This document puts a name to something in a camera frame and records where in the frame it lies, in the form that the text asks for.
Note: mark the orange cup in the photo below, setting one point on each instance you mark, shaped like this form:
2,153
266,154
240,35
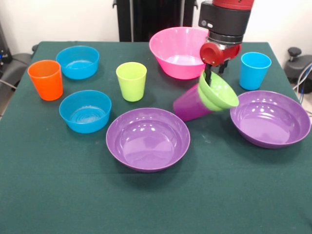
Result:
47,86

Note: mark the grey chair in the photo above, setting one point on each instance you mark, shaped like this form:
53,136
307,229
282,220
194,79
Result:
17,65

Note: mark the blue cup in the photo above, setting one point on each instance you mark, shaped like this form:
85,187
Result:
253,75

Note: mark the dark grey base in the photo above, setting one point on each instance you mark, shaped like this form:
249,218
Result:
298,69

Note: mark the blue bowl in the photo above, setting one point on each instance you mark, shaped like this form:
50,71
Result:
78,70
85,125

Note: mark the green ribbed bowl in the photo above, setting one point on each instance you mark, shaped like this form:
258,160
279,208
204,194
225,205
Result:
219,95

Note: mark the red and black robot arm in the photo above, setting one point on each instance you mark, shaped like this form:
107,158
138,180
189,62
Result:
226,19

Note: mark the dark green tablecloth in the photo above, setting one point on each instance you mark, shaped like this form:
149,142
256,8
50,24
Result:
156,200

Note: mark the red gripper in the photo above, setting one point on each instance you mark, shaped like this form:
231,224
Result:
214,54

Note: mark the purple bowl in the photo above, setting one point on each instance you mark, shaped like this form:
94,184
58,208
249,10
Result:
147,145
268,122

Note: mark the large pink bowl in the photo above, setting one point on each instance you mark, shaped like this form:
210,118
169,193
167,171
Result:
170,41

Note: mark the lime green cup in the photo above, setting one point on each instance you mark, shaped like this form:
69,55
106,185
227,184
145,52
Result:
131,89

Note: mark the black knob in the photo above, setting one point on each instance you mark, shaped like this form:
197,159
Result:
294,51

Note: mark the purple cup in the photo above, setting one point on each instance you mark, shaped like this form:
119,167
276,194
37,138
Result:
190,107

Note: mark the black equipment box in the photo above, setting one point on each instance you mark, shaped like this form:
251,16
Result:
3,48

